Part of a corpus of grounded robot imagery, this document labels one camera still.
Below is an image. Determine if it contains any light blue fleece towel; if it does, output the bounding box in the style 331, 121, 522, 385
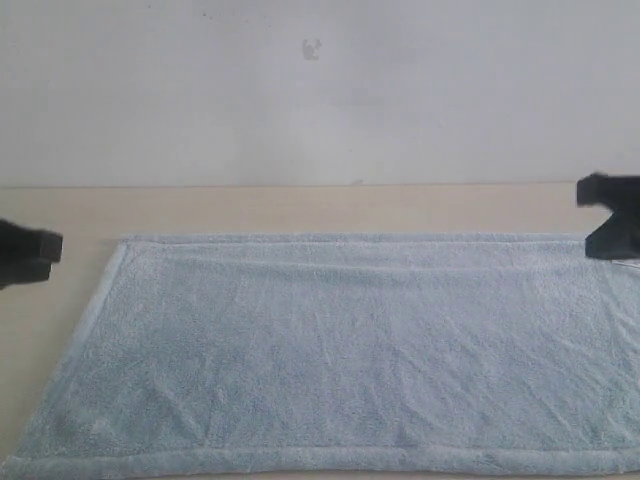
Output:
2, 233, 639, 479

